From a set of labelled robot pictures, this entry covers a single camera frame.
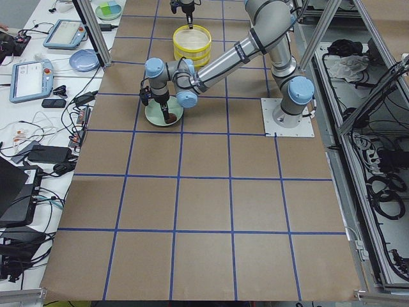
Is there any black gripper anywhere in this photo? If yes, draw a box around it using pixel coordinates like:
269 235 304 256
139 84 170 123
169 0 202 29

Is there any brown steamed bun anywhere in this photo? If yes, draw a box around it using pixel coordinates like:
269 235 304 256
165 113 177 125

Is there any yellow rimmed steamer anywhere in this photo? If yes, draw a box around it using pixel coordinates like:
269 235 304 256
173 25 212 57
174 49 211 70

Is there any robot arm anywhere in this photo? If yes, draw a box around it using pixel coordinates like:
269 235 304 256
140 1 314 129

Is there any light green plate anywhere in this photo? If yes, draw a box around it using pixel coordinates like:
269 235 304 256
144 96 184 127

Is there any green plate with blocks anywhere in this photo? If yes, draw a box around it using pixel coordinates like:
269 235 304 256
95 1 123 20

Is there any blue plate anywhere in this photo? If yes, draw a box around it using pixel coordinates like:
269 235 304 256
69 49 100 72

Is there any black phone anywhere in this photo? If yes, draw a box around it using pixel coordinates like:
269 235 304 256
42 98 66 109

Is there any upper teach pendant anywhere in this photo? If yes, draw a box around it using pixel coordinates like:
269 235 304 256
43 19 86 50

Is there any teach pendant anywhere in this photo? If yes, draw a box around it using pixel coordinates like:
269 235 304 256
10 59 54 104
43 19 86 50

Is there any black power adapter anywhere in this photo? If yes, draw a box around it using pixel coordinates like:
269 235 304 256
27 145 72 164

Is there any lower teach pendant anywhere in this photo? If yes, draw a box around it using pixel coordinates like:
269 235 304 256
10 59 54 104

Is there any black laptop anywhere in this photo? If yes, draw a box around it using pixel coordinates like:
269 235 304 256
1 158 43 228

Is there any white crumpled cloth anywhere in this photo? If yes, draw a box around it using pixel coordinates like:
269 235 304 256
329 55 369 83

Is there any aluminium frame post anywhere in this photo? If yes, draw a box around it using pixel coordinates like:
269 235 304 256
73 0 112 70

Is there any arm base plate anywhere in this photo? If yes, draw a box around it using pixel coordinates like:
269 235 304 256
261 98 314 138

